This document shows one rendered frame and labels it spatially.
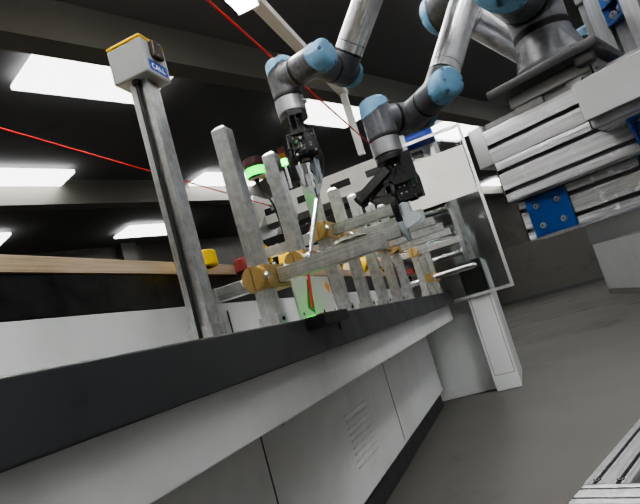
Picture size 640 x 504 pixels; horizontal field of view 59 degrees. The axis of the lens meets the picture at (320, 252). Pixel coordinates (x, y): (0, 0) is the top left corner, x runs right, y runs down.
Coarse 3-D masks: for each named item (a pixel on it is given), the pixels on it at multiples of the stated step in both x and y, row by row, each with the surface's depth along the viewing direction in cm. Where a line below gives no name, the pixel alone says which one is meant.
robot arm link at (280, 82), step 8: (280, 56) 143; (288, 56) 145; (272, 64) 143; (280, 64) 143; (272, 72) 143; (280, 72) 142; (272, 80) 144; (280, 80) 142; (288, 80) 141; (272, 88) 144; (280, 88) 142; (288, 88) 142; (296, 88) 143; (280, 96) 142
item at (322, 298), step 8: (296, 280) 128; (304, 280) 133; (312, 280) 138; (320, 280) 143; (328, 280) 149; (296, 288) 127; (304, 288) 131; (312, 288) 136; (320, 288) 141; (296, 296) 125; (304, 296) 130; (320, 296) 140; (328, 296) 145; (296, 304) 124; (304, 304) 128; (320, 304) 138; (328, 304) 143; (304, 312) 126; (312, 312) 131; (320, 312) 136
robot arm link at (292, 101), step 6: (282, 96) 142; (288, 96) 142; (294, 96) 142; (300, 96) 143; (276, 102) 144; (282, 102) 142; (288, 102) 141; (294, 102) 142; (300, 102) 142; (306, 102) 145; (276, 108) 144; (282, 108) 142; (288, 108) 141; (294, 108) 142; (300, 108) 143; (282, 114) 143
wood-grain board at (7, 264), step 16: (0, 256) 83; (16, 256) 86; (32, 256) 89; (48, 256) 92; (0, 272) 83; (16, 272) 85; (32, 272) 88; (48, 272) 91; (64, 272) 94; (80, 272) 97; (96, 272) 101; (112, 272) 105; (128, 272) 109; (144, 272) 114; (160, 272) 119; (176, 272) 125; (208, 272) 137; (224, 272) 145; (320, 272) 215; (368, 272) 283; (384, 272) 317
